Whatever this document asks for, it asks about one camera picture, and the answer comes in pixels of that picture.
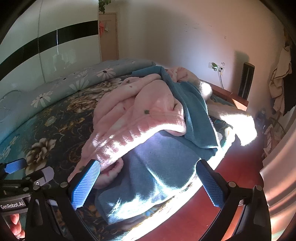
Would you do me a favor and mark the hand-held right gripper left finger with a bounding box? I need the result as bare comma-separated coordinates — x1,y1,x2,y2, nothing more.
25,159,101,241

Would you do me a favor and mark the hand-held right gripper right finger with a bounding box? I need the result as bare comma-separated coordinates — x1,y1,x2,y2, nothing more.
195,159,272,241

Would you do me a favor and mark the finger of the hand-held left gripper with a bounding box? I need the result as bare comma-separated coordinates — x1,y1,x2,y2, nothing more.
32,166,55,186
4,159,26,174

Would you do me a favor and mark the pink fleece garment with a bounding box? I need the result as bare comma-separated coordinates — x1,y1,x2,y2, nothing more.
68,67,213,189

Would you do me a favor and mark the person's left hand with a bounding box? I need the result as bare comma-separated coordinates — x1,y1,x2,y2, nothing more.
9,213,25,239

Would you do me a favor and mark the dark floral bed blanket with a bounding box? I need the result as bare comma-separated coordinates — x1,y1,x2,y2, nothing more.
0,76,257,241

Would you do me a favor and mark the blue fleece blanket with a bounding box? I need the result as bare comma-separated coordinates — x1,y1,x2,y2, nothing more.
95,66,220,224

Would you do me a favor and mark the pale shiny curtain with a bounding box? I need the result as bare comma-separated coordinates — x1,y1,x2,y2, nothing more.
259,116,296,241

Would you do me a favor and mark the grey daisy print quilt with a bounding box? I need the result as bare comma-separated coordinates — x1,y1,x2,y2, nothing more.
0,59,156,144

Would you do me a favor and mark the black tower appliance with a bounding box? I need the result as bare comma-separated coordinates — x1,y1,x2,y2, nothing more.
237,62,255,99

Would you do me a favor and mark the cream hanging cloth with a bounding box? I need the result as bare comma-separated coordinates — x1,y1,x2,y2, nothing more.
268,44,293,114

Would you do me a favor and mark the white wardrobe with black stripe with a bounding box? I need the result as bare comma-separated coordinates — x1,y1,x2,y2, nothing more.
0,0,102,102

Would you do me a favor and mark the wooden door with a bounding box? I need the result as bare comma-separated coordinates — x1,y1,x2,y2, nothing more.
98,13,119,62

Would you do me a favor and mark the pink door ornament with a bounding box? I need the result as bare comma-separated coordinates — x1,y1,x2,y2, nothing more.
99,20,110,36

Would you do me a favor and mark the green hanging plant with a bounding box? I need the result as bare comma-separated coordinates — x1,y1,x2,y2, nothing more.
98,0,111,13

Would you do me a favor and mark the white wall socket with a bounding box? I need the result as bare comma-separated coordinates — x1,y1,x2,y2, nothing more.
209,61,225,72

